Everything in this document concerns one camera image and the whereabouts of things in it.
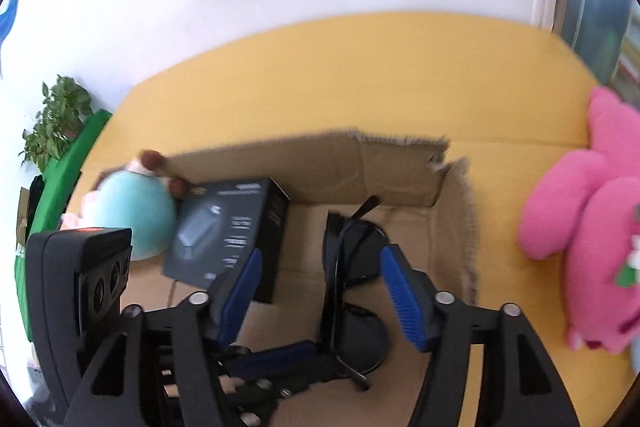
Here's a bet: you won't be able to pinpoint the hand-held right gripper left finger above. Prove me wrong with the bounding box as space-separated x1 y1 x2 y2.
62 248 264 427

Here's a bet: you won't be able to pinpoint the cardboard box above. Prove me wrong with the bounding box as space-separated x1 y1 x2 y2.
115 127 483 427

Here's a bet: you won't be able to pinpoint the wooden desktop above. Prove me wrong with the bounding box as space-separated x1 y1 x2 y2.
65 11 640 427

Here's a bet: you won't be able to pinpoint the teal round plush toy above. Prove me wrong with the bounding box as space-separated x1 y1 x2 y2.
60 149 193 262

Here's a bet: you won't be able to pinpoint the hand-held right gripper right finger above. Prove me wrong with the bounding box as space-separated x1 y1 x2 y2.
378 243 581 427

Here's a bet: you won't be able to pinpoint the black product box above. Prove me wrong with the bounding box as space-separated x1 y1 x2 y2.
162 178 292 305

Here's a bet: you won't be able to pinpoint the pink plush toy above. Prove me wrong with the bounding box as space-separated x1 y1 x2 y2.
517 86 640 353

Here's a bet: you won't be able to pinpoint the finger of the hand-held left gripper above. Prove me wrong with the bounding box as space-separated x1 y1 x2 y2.
220 379 311 427
222 339 351 385

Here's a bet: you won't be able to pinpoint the blue wave wall decoration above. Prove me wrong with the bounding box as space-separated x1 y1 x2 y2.
0 0 26 48

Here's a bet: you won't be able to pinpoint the large potted green plant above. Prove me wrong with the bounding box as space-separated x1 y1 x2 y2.
19 75 93 168

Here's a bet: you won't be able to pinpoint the black sunglasses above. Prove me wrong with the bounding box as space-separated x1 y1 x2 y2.
320 196 391 392

